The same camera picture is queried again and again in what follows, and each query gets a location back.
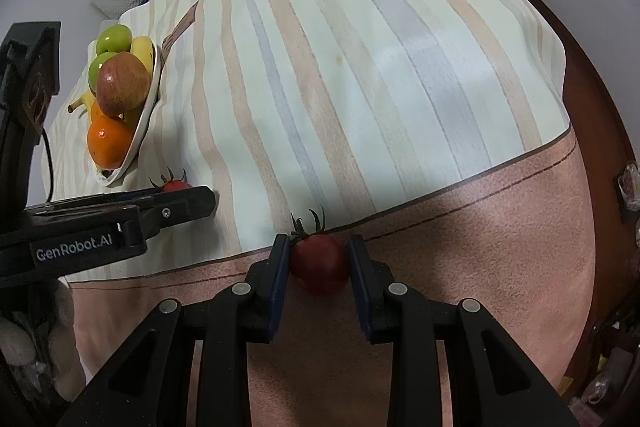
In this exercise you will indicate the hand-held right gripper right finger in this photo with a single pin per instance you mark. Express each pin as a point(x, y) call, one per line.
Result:
point(360, 287)

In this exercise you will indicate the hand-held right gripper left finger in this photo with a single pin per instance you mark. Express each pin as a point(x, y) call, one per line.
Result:
point(279, 287)

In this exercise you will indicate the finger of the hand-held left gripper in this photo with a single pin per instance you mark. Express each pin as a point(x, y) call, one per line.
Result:
point(142, 194)
point(185, 207)

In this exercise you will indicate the red tomato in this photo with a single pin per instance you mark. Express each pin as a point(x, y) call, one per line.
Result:
point(320, 264)
point(175, 186)

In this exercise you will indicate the large orange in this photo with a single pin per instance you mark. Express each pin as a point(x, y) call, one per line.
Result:
point(107, 142)

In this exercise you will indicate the white plate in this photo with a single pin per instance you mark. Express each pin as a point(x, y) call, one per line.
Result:
point(145, 122)

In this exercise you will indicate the small orange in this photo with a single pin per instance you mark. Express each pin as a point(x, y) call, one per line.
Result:
point(96, 111)

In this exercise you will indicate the yellow banana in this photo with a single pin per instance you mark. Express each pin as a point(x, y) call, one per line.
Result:
point(142, 52)
point(81, 103)

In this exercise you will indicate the red apple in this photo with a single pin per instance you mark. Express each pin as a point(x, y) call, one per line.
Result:
point(122, 84)

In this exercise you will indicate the green apple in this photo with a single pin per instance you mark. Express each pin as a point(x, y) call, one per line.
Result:
point(114, 38)
point(97, 69)

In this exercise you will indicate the pale crumpled bag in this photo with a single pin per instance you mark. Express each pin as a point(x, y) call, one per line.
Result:
point(20, 342)

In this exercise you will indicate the cat print striped tablecloth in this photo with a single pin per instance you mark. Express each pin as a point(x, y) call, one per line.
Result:
point(350, 82)

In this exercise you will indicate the clear plastic bag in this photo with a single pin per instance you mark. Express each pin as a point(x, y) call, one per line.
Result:
point(629, 187)

